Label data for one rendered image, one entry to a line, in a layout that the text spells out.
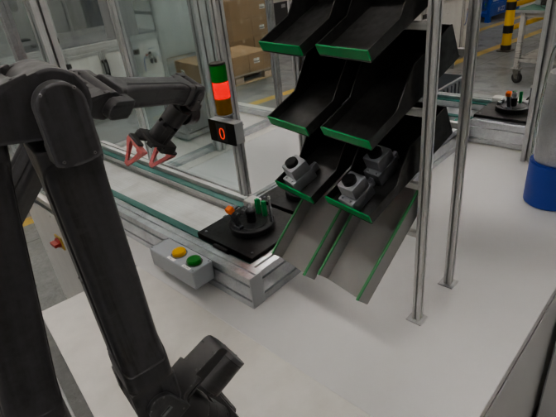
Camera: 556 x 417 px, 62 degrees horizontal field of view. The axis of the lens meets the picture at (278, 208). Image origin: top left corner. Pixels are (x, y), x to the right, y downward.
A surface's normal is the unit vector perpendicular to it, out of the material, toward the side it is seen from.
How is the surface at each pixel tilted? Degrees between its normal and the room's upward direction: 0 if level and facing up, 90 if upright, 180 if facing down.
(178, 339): 0
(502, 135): 90
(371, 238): 45
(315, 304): 0
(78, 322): 0
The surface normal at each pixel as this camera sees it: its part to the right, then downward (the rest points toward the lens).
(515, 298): -0.11, -0.87
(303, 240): -0.63, -0.35
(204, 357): -0.40, -0.65
